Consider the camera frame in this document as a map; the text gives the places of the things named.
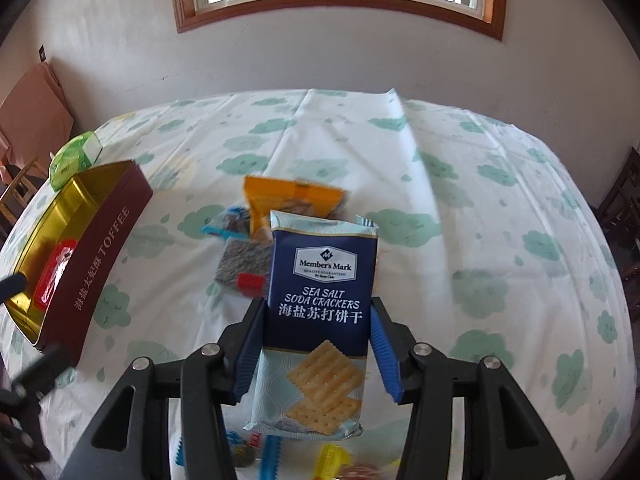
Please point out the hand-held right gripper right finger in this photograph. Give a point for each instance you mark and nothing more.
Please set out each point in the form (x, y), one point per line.
(382, 355)

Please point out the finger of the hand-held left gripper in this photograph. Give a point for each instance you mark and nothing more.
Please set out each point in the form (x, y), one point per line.
(12, 286)
(40, 372)

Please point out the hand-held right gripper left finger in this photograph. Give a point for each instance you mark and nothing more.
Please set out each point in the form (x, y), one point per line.
(247, 355)

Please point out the gold metal tin box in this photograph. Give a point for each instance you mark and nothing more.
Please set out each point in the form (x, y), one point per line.
(100, 270)

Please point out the grey sesame bar packet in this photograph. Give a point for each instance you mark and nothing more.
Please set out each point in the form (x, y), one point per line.
(240, 260)

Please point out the blue cracker packet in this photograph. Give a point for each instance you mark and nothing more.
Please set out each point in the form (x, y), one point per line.
(320, 270)

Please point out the blue packet with dark snack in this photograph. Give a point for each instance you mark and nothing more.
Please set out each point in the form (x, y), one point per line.
(227, 225)

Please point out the orange snack packet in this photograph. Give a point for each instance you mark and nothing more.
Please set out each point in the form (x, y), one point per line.
(280, 200)

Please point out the red snack packet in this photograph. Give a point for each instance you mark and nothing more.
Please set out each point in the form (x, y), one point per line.
(52, 272)

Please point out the light wooden chair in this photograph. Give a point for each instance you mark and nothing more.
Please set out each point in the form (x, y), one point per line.
(22, 180)

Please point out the light blue candy packet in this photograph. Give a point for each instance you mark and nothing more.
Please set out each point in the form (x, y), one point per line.
(270, 460)

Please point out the yellow wrapped candy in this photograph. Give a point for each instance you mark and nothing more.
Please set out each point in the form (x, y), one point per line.
(330, 462)

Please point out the red wrapped snack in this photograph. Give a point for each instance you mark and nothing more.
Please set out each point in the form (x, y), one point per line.
(362, 474)

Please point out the green tissue pack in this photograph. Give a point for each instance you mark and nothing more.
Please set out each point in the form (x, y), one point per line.
(75, 157)

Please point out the pink cloth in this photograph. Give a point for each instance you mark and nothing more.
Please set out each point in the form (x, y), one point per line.
(30, 110)

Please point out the cloud printed tablecloth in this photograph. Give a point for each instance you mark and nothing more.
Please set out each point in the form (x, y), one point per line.
(450, 185)

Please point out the dark wooden chair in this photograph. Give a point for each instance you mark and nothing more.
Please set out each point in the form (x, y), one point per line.
(622, 210)

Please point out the wooden framed window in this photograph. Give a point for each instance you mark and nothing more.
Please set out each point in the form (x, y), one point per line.
(340, 4)

